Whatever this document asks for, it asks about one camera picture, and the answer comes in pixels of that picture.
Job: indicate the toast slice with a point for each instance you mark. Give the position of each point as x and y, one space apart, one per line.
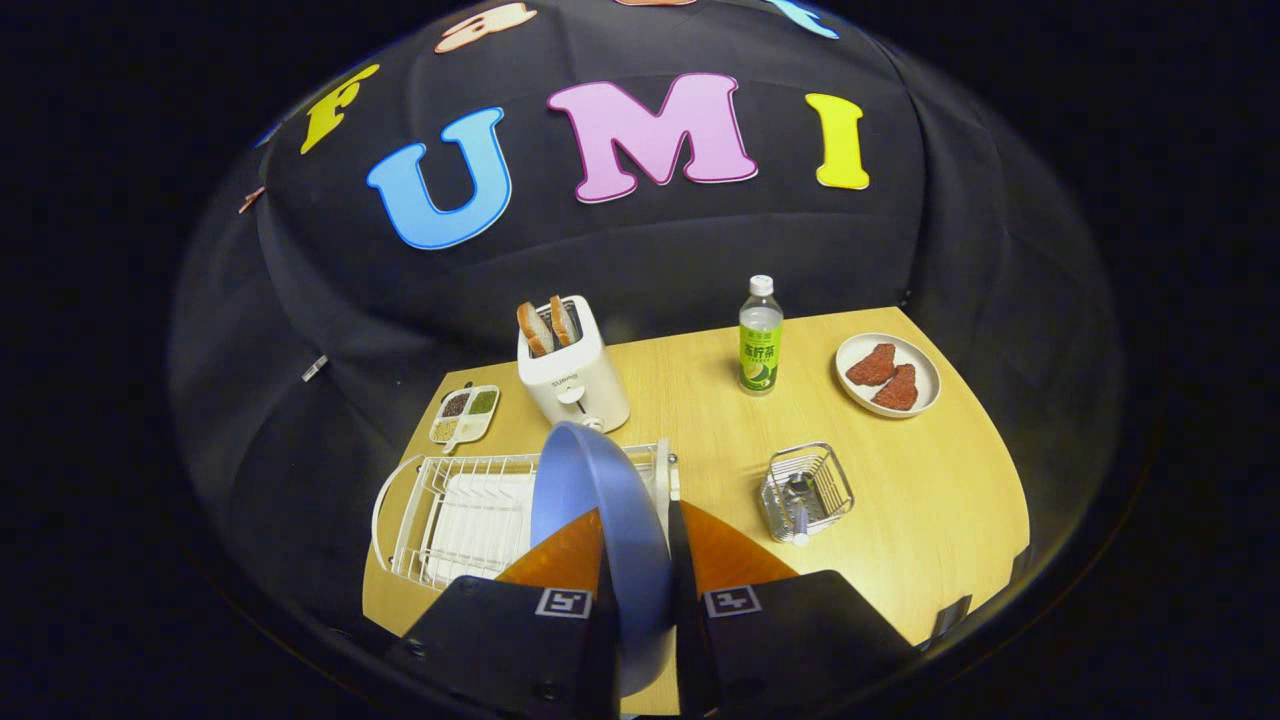
562 320
535 330

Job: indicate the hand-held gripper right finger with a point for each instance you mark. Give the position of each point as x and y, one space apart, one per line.
692 640

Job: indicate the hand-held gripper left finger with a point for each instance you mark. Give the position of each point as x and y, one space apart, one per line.
560 650

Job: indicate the black backdrop cloth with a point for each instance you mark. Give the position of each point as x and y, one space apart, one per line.
620 250

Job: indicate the blue plate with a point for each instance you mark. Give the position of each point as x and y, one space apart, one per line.
600 470

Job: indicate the green tea bottle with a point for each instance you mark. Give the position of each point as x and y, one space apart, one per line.
760 345

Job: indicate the small white dish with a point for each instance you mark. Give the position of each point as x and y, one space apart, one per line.
920 370

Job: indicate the metal spoon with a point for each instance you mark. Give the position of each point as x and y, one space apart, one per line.
798 490

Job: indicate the white toaster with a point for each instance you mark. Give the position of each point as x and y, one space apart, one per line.
580 375

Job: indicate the small red clip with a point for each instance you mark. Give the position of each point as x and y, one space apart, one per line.
250 198

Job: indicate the white divided seasoning tray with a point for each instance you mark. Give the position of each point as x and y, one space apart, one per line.
465 415

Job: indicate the red meat piece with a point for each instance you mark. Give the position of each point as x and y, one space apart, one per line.
897 388
872 365

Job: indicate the small white clip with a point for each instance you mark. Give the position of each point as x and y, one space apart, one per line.
314 368

